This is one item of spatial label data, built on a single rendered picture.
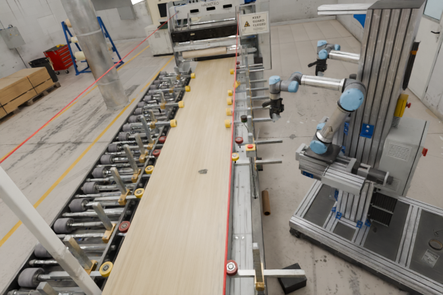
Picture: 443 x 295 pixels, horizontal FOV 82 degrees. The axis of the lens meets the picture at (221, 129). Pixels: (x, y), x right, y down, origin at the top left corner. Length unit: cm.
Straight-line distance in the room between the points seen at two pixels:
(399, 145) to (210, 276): 145
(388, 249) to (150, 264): 190
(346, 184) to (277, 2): 937
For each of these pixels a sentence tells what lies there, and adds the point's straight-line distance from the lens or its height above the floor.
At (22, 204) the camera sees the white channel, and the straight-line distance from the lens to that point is 140.
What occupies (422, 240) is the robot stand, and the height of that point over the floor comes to 21.
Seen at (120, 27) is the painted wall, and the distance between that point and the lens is 1259.
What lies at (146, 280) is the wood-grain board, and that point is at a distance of 178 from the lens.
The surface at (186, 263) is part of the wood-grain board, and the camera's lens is 175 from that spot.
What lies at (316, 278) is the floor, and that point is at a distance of 268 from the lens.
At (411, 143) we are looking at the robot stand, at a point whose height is 123.
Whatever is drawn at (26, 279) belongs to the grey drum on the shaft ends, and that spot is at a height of 84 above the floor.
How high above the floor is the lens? 237
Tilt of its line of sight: 33 degrees down
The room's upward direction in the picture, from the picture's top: 10 degrees counter-clockwise
